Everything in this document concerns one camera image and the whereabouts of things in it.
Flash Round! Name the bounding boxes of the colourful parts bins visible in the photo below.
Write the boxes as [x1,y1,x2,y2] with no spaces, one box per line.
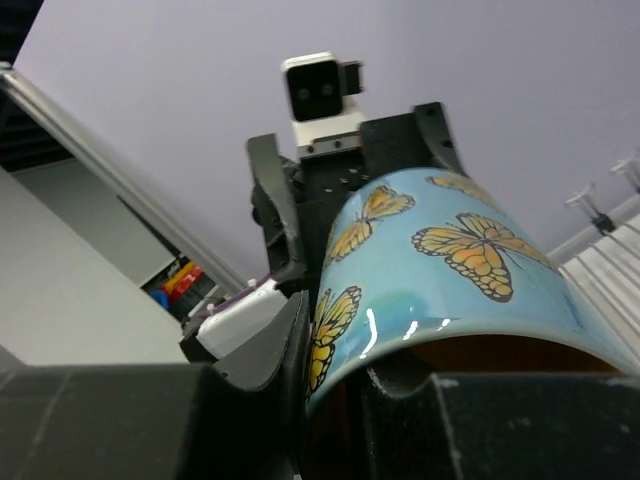
[141,255,217,323]

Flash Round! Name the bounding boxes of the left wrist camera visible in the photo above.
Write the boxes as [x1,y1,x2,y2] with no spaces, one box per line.
[281,52,366,160]

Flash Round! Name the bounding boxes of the metal dish rack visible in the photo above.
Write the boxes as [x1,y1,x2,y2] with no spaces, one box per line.
[551,152,639,354]

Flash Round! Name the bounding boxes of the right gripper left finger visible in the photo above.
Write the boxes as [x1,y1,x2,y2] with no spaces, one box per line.
[1,292,309,479]

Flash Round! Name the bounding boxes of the light blue cup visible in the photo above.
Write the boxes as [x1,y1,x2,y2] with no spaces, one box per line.
[305,168,639,414]

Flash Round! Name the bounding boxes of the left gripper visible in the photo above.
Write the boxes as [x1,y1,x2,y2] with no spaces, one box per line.
[244,102,471,291]

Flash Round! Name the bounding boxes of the aluminium mounting rail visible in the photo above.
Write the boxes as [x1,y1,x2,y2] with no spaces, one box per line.
[1,62,246,294]

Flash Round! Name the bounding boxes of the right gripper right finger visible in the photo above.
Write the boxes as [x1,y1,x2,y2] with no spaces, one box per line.
[348,368,639,479]

